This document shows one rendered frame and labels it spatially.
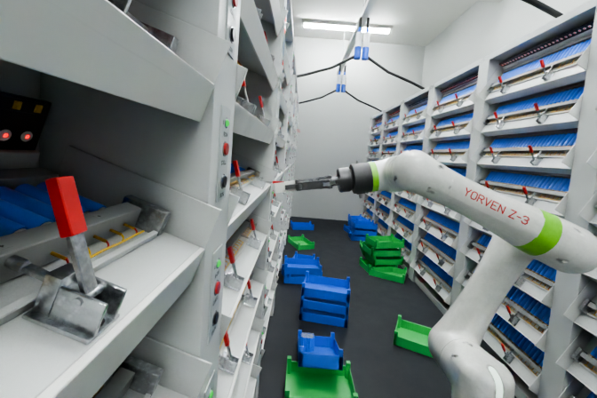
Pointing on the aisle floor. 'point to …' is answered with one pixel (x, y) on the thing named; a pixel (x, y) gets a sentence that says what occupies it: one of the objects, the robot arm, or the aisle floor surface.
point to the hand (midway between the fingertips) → (284, 187)
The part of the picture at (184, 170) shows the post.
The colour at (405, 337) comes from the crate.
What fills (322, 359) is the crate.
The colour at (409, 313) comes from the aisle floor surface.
